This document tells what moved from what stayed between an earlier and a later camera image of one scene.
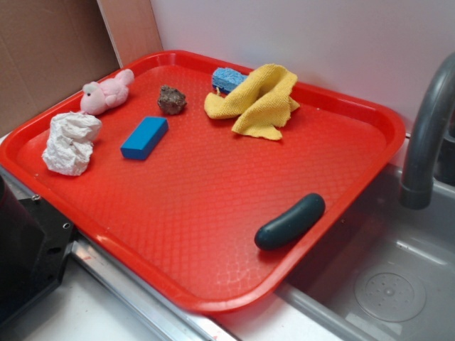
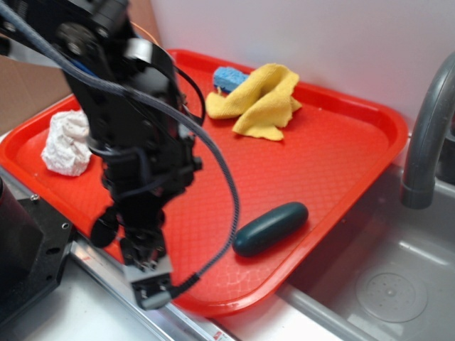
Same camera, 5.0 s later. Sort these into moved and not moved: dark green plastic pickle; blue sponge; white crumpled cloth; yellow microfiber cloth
Moved: dark green plastic pickle
Not moved: yellow microfiber cloth; white crumpled cloth; blue sponge
